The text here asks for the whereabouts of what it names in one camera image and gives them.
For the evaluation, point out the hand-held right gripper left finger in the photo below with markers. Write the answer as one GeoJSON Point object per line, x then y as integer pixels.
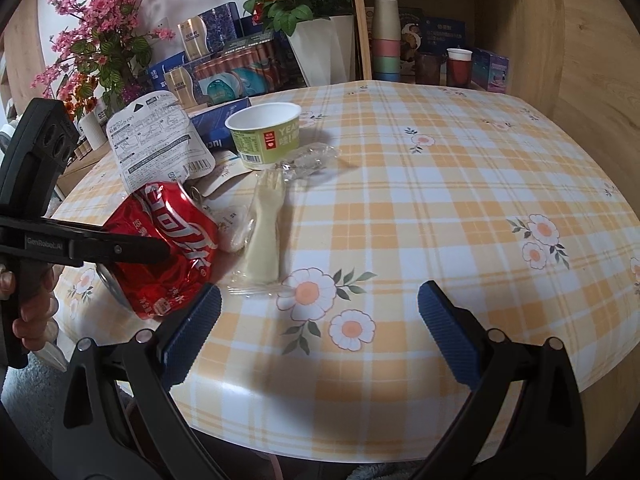
{"type": "Point", "coordinates": [192, 330]}

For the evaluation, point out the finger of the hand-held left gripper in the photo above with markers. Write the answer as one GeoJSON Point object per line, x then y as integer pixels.
{"type": "Point", "coordinates": [130, 251]}

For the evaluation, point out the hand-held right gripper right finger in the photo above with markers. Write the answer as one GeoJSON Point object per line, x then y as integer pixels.
{"type": "Point", "coordinates": [450, 335]}

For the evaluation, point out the crushed red soda can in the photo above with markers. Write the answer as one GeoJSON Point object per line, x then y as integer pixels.
{"type": "Point", "coordinates": [170, 280]}

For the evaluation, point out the white printed packaging card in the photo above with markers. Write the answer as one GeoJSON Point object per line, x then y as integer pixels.
{"type": "Point", "coordinates": [155, 145]}

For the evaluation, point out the person's left hand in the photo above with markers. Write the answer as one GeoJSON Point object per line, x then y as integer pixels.
{"type": "Point", "coordinates": [37, 310]}

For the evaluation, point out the white ribbed vase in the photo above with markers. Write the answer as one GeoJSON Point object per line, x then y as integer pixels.
{"type": "Point", "coordinates": [92, 132]}

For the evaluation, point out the orange artificial flowers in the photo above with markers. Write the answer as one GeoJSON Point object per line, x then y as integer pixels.
{"type": "Point", "coordinates": [80, 92]}

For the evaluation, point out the small white sachet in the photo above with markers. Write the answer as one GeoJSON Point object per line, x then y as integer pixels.
{"type": "Point", "coordinates": [232, 230]}

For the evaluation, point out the cream plastic fork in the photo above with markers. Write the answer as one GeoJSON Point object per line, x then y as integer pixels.
{"type": "Point", "coordinates": [265, 240]}

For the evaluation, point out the small white card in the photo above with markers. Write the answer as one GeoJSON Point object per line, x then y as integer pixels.
{"type": "Point", "coordinates": [227, 172]}

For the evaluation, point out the pink blossom plant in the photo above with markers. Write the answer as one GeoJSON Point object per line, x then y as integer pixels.
{"type": "Point", "coordinates": [105, 25]}

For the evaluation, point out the dark blue carton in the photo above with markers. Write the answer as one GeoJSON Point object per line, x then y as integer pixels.
{"type": "Point", "coordinates": [212, 122]}

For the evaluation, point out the light blue fluffy rug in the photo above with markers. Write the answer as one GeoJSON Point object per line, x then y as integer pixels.
{"type": "Point", "coordinates": [380, 474]}

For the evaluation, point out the blue white carton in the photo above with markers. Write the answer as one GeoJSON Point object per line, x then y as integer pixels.
{"type": "Point", "coordinates": [167, 65]}

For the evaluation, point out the gold gift box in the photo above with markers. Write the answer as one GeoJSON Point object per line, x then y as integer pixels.
{"type": "Point", "coordinates": [192, 37]}

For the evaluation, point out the crumpled clear plastic wrapper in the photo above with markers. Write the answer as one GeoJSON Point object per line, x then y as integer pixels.
{"type": "Point", "coordinates": [312, 162]}

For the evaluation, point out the dark green box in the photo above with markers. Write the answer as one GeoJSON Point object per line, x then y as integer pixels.
{"type": "Point", "coordinates": [247, 42]}

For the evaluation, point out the red paper cup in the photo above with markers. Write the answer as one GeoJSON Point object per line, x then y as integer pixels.
{"type": "Point", "coordinates": [459, 70]}

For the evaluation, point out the small purple box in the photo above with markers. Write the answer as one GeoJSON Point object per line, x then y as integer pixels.
{"type": "Point", "coordinates": [492, 72]}

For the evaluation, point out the brown glass cup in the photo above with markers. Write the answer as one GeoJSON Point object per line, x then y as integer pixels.
{"type": "Point", "coordinates": [429, 69]}

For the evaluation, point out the white faceted flower pot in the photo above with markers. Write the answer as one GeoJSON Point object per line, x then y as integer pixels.
{"type": "Point", "coordinates": [315, 55]}

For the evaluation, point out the stack of pastel cups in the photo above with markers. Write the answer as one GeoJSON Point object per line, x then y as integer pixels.
{"type": "Point", "coordinates": [386, 40]}

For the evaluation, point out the dark blue picture box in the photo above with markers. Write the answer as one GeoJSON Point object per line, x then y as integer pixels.
{"type": "Point", "coordinates": [442, 30]}

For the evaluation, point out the wooden shelf unit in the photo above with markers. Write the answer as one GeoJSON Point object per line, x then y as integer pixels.
{"type": "Point", "coordinates": [535, 35]}

